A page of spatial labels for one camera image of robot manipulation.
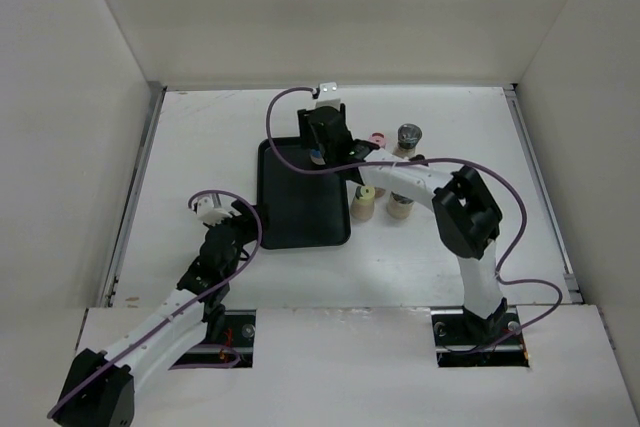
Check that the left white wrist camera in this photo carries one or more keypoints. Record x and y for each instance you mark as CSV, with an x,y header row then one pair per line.
x,y
209,209

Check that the pink cap spice bottle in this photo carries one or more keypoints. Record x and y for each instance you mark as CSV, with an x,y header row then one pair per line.
x,y
379,139

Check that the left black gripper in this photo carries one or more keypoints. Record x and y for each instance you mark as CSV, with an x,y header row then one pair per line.
x,y
248,218

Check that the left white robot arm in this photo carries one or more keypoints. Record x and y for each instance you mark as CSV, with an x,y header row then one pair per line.
x,y
101,386

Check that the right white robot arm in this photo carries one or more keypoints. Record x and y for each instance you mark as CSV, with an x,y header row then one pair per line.
x,y
467,215

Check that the blue label silver cap bottle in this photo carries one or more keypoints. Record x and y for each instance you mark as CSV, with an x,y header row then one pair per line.
x,y
317,158

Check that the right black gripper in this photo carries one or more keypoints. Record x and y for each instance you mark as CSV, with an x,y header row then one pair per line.
x,y
308,134

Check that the black rectangular tray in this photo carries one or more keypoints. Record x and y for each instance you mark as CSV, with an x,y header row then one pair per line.
x,y
304,211

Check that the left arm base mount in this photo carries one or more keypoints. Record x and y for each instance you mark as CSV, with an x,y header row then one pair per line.
x,y
228,343

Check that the yellow cap spice bottle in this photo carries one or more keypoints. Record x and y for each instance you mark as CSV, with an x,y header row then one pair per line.
x,y
363,203

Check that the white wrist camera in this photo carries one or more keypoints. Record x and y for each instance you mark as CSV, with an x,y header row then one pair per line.
x,y
327,95
209,209

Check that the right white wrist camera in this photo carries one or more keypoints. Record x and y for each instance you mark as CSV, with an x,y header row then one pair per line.
x,y
327,95

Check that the black grinder top bottle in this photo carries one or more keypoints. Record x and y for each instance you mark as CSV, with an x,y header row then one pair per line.
x,y
399,207

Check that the grey grinder top bottle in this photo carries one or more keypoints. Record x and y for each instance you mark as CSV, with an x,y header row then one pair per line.
x,y
408,137

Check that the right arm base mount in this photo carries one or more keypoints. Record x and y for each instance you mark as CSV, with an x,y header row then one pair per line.
x,y
463,343

